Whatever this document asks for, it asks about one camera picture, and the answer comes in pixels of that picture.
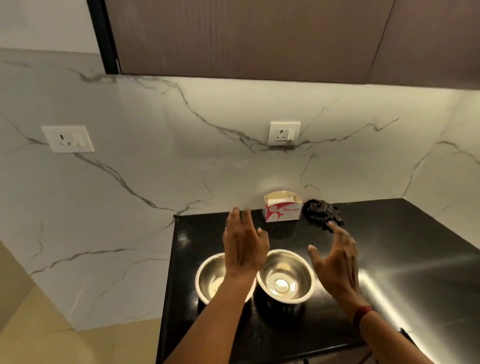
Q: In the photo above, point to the person's left forearm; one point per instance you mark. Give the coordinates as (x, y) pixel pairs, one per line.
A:
(213, 326)

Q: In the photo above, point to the dark checked cloth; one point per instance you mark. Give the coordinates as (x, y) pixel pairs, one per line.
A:
(320, 213)

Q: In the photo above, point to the person's left hand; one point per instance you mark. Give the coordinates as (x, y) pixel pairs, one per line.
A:
(243, 247)

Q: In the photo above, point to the grey wall cabinet body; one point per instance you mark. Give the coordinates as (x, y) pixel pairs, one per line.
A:
(103, 37)

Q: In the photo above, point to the brown wall cabinet door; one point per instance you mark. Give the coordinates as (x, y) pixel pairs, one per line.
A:
(431, 41)

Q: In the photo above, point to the red and white tissue box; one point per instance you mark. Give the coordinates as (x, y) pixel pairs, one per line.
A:
(281, 212)

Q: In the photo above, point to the red wrist band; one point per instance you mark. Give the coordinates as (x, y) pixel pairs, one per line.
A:
(363, 314)

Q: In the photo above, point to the person's right hand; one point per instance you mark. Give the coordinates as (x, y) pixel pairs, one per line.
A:
(339, 270)

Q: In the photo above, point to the white wall socket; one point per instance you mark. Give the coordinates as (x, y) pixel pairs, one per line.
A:
(67, 139)
(284, 134)

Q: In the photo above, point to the steel bowl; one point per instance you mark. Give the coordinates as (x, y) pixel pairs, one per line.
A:
(287, 277)
(210, 277)

